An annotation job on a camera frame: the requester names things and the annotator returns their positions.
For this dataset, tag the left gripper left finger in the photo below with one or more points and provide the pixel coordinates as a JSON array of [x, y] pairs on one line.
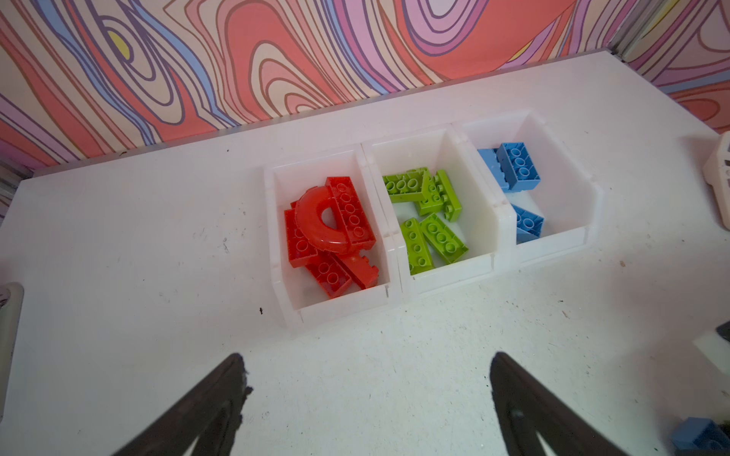
[[205, 421]]

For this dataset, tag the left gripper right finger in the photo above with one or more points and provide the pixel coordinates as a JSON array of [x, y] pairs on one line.
[[531, 417]]

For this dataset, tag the green lego brick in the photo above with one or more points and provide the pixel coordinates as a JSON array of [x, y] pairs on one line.
[[418, 252], [452, 207], [440, 236], [408, 187], [432, 202]]

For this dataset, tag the blue lego brick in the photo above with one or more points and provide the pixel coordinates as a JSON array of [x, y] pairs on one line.
[[518, 168], [701, 436], [489, 156], [528, 225]]

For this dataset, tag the red lego brick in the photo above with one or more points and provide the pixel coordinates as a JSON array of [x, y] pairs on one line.
[[333, 279], [350, 215], [364, 274], [300, 251]]

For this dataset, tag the red arch lego piece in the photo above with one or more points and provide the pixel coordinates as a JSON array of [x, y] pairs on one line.
[[308, 216]]

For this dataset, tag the blue lego brick top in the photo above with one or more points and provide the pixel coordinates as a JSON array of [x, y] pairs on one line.
[[489, 156]]

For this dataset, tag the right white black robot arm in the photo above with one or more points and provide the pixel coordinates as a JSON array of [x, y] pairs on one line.
[[714, 345]]

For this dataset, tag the white three-compartment bin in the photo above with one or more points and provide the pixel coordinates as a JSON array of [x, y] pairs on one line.
[[391, 220]]

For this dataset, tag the white black remote device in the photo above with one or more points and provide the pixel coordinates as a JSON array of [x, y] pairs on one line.
[[12, 295]]

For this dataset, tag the white pink calculator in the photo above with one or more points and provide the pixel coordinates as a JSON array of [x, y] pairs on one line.
[[716, 173]]

